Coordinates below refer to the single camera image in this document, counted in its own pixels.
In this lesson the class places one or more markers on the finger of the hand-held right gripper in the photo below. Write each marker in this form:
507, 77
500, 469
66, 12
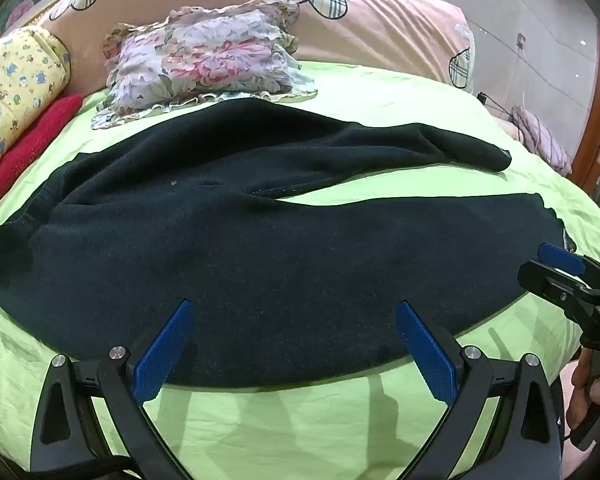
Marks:
542, 280
555, 256

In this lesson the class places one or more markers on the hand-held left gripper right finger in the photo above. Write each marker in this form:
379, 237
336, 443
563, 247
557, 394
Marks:
427, 355

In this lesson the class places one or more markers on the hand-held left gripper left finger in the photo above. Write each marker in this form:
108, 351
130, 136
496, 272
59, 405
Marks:
162, 352

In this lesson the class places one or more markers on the black pants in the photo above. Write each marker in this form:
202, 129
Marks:
230, 260

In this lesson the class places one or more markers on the pink striped cloth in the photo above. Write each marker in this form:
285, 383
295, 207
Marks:
542, 140

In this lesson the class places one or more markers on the green bed sheet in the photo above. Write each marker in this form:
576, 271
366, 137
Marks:
330, 435

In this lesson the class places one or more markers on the red blanket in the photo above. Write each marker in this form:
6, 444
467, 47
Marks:
30, 145

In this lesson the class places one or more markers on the pink heart print blanket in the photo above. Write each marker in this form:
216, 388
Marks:
380, 25

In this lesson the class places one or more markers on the floral ruffled pillow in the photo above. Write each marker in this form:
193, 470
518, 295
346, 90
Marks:
205, 55

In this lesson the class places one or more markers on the yellow cartoon print pillow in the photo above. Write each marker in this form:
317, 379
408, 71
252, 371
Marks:
15, 90

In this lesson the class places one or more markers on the wall socket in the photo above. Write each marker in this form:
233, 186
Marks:
521, 41

